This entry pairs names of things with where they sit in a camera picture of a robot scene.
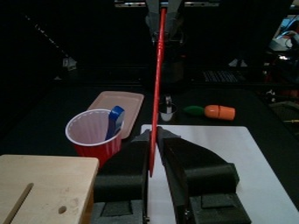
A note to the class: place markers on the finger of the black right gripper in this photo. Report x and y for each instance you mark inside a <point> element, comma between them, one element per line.
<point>152,14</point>
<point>175,14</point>

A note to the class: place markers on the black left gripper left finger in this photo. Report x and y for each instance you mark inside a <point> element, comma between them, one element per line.
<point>120,175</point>

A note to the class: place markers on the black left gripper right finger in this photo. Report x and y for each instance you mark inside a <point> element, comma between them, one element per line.
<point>198,175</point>

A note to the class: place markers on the red toy knife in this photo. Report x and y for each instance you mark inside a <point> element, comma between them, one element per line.
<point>158,87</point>

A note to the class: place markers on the white cutting board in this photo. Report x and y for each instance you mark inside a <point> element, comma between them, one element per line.
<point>253,175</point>

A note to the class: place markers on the pink rectangular plate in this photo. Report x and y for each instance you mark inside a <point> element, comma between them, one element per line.
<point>120,100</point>

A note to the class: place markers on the red plastic cup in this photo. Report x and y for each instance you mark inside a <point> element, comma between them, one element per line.
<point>87,131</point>

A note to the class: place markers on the wooden box with red base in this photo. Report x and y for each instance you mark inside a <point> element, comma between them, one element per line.
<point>51,186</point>

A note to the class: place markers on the blue toy utensil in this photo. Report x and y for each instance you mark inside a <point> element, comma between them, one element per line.
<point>116,119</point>

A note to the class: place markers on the small white cup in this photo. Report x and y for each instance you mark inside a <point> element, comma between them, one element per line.
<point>167,115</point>

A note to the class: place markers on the orange toy carrot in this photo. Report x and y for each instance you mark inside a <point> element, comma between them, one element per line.
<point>219,112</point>

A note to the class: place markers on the white room equipment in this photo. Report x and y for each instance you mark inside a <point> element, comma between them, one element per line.
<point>286,38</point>

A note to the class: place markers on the aluminium frame rail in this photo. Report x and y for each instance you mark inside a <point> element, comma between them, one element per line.
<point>198,4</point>

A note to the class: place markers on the grey frame corner clamp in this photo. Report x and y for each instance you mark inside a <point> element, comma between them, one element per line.
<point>70,62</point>
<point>238,62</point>

